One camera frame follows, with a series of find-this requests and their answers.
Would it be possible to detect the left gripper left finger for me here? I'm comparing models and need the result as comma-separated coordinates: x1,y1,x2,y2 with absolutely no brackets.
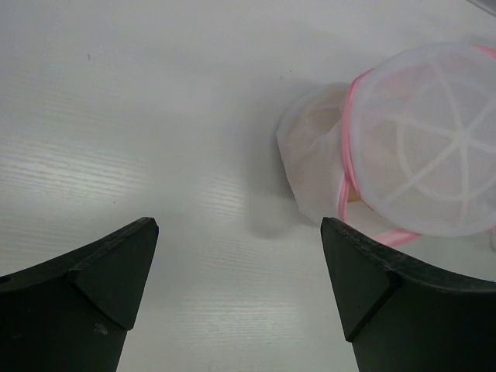
1,217,159,371

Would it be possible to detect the beige bra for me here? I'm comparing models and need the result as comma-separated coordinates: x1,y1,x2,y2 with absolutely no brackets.
347,186,361,203

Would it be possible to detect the white mesh laundry bag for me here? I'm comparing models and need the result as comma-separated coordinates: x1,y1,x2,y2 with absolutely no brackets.
276,43,495,246

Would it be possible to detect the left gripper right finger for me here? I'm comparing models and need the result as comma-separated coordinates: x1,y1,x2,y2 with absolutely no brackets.
321,218,495,371

